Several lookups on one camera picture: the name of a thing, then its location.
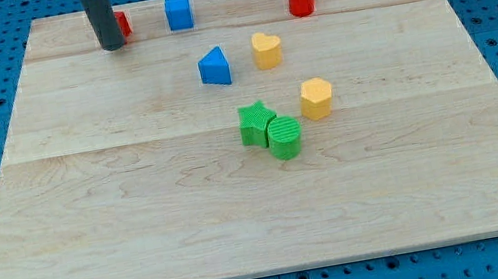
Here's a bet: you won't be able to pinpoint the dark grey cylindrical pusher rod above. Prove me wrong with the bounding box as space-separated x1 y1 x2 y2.
80 0 126 51

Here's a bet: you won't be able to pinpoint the blue triangle block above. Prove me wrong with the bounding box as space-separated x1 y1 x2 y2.
197 46 232 85

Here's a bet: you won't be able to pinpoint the red block behind rod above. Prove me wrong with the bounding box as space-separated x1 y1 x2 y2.
113 11 133 44

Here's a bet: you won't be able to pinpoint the blue cube block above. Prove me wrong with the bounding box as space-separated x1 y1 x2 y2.
164 0 194 31

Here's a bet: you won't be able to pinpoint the yellow heart block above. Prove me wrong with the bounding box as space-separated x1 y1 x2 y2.
250 32 283 70

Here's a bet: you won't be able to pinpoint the green star block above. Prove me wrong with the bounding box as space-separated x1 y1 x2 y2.
238 100 276 148

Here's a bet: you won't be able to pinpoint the light wooden board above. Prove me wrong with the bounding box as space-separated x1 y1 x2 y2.
0 0 498 279

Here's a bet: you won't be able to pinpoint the green cylinder block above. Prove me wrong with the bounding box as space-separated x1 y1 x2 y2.
267 115 302 161

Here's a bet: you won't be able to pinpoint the yellow hexagon block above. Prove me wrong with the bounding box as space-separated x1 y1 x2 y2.
300 77 333 121

